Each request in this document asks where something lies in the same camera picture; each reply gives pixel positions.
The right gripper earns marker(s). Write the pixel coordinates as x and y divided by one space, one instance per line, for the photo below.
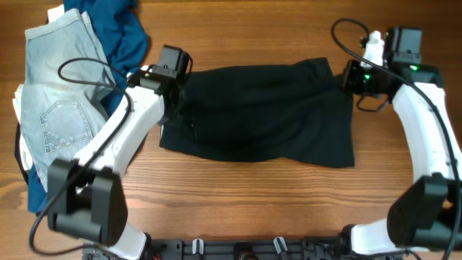
350 78

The black shorts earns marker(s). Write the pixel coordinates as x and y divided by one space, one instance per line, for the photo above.
259 113

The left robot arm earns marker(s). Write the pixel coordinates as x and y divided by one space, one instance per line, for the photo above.
85 194

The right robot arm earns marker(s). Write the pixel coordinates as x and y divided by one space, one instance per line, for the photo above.
427 216

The blue t-shirt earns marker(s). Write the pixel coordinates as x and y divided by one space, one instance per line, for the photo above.
122 37

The light denim shorts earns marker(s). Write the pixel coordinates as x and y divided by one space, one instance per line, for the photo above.
61 97

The white garment in pile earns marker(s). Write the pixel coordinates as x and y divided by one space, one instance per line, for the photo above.
18 108

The black garment under pile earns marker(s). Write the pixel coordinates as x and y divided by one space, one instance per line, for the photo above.
35 174

